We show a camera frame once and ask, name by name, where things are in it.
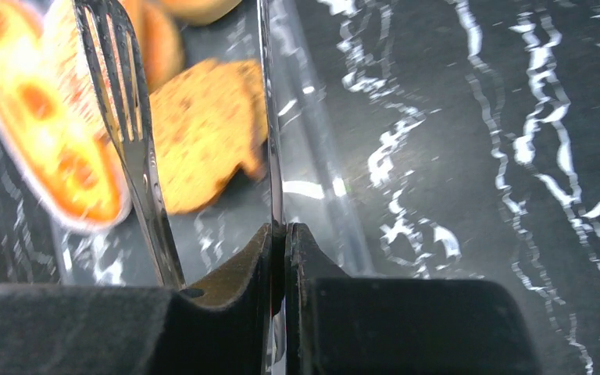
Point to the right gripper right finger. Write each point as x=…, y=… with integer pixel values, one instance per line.
x=338, y=324

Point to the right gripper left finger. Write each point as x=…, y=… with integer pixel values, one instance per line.
x=216, y=326

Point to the fake crusted bread slice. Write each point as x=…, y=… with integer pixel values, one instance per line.
x=208, y=125

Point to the fake long baguette roll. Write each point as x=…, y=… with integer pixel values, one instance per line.
x=75, y=176

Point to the orange fake donut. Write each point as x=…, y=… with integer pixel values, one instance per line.
x=200, y=12

